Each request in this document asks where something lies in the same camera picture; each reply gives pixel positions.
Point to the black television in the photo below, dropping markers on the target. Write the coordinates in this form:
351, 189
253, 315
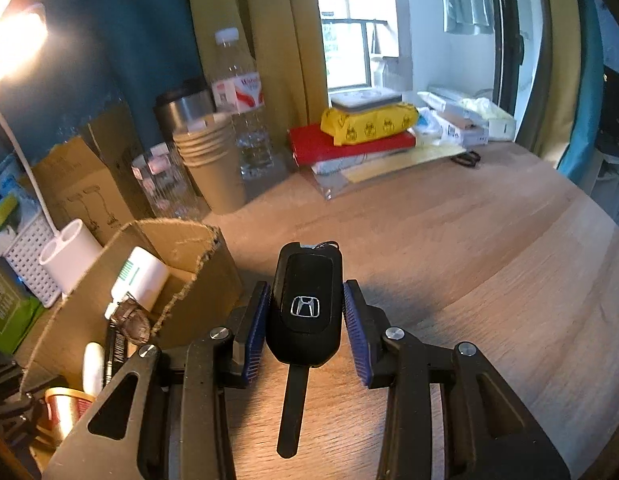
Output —
617, 107

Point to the black scissors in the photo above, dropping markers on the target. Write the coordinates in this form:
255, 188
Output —
467, 158

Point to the yellow curtain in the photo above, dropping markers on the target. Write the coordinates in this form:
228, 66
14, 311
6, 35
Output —
259, 20
547, 60

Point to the white woven basket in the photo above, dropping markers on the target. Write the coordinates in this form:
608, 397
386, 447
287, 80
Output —
26, 260

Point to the red book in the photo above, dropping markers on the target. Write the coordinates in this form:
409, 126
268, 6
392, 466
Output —
319, 147

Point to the grey white kitchen scale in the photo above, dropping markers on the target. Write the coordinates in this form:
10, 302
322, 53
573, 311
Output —
367, 97

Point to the black car key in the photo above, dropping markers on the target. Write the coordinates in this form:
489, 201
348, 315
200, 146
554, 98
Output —
305, 305

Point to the black sliding door frame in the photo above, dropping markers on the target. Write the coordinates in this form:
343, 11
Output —
507, 35

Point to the yellow green sponge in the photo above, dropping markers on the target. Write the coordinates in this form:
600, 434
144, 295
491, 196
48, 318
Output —
1, 215

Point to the clear glass jar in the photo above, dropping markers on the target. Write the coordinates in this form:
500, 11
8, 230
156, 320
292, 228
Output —
162, 185

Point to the balcony railing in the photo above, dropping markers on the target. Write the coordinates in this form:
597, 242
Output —
354, 35

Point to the brown cardboard carton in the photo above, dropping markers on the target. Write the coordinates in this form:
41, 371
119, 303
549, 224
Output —
89, 175

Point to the blue mask packet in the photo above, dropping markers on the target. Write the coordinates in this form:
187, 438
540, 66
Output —
428, 122

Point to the white television stand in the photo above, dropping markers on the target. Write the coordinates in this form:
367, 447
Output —
612, 180

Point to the teal curtain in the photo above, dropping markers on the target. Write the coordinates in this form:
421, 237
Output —
114, 35
582, 100

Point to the white bottle teal label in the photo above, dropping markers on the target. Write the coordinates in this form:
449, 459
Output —
139, 280

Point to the white earbuds case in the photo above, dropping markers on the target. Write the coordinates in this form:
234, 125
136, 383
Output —
93, 367

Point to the yellow wipes pack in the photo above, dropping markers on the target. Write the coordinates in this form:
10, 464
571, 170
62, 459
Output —
369, 125

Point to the black flashlight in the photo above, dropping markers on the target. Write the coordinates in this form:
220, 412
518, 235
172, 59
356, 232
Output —
115, 357

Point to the clear plastic folder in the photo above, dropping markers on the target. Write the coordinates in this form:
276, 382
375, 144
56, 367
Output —
389, 165

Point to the clear water bottle red label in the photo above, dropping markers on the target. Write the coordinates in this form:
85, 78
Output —
242, 110

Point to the pale yellow bag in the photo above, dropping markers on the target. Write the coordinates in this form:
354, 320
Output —
494, 117

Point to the white flat box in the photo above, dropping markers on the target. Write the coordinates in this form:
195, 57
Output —
457, 120

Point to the white desk lamp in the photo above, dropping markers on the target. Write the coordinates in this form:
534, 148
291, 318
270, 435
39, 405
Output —
71, 255

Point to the steel tumbler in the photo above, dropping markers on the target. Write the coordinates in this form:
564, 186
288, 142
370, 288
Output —
182, 102

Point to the red and gold small container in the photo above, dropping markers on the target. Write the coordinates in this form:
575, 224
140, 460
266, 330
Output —
69, 412

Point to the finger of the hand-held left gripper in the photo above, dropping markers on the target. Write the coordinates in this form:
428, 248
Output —
9, 405

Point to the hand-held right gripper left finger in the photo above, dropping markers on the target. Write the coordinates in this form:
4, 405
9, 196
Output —
257, 332

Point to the cardboard box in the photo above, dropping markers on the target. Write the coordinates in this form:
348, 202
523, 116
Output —
189, 255

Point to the stack of beige paper cups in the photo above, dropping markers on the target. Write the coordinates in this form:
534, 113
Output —
212, 165

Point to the blue plastic bag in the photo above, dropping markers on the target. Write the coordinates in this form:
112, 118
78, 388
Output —
9, 180

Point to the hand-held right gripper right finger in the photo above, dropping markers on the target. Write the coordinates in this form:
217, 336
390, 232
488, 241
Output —
357, 340

